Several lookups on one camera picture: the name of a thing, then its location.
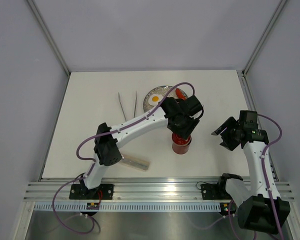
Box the red tin can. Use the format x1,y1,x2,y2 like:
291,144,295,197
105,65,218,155
172,138,192,155

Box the metal serving tongs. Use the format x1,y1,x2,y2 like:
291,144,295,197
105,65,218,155
117,90,138,122

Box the silver tin lid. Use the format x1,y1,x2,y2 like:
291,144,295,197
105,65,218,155
171,133,192,146

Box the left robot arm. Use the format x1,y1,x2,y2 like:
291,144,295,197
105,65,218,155
79,95,204,199

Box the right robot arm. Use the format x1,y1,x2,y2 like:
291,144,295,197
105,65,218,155
212,110,291,236

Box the red sausage top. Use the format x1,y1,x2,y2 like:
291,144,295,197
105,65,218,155
175,88,186,100

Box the toy fried egg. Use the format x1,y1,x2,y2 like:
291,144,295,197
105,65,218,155
148,94,163,107

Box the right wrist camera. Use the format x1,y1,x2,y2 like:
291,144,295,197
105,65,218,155
238,110,258,129

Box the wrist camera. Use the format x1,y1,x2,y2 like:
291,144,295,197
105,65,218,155
238,110,258,129
183,95,204,119

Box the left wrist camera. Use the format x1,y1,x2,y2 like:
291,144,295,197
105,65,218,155
183,95,204,119

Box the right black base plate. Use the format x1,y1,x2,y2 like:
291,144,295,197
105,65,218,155
200,183,232,200

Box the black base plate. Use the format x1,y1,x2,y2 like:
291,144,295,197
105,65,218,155
69,184,114,200
200,183,232,200

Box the white slotted cable duct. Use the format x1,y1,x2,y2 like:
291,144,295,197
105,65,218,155
33,201,221,213

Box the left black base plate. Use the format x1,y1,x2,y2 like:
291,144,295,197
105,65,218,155
69,184,114,200

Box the right aluminium frame post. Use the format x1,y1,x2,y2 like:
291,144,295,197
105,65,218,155
241,0,289,78

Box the aluminium frame post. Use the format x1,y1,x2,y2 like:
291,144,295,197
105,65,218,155
241,0,289,78
25,0,71,78

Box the aluminium mounting rail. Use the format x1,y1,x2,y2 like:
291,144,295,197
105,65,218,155
23,176,296,203

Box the left aluminium frame post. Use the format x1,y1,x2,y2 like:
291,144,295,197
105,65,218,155
25,0,71,78

